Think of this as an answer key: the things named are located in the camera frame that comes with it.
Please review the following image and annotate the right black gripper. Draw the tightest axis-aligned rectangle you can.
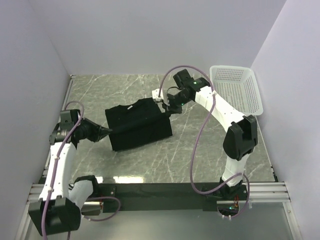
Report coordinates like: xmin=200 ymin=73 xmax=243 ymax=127
xmin=162 ymin=91 xmax=192 ymax=116

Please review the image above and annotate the black t shirt blue logo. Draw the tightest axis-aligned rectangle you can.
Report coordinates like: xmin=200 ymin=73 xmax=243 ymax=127
xmin=105 ymin=97 xmax=173 ymax=152

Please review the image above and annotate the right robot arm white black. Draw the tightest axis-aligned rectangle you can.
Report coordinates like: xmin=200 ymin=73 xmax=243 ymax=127
xmin=153 ymin=65 xmax=258 ymax=200

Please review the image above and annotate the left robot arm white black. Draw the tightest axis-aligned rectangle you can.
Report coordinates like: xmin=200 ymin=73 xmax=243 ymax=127
xmin=28 ymin=109 xmax=111 ymax=239

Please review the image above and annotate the white plastic basket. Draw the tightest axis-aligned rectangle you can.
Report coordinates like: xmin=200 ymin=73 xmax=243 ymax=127
xmin=209 ymin=65 xmax=264 ymax=116

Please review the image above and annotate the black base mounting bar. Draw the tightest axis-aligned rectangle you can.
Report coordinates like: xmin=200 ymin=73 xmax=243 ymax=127
xmin=92 ymin=182 xmax=250 ymax=216

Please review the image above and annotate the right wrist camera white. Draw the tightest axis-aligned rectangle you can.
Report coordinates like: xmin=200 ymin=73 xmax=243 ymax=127
xmin=151 ymin=88 xmax=170 ymax=106

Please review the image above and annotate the aluminium frame rail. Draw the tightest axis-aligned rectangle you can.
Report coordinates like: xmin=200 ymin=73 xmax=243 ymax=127
xmin=14 ymin=74 xmax=301 ymax=240

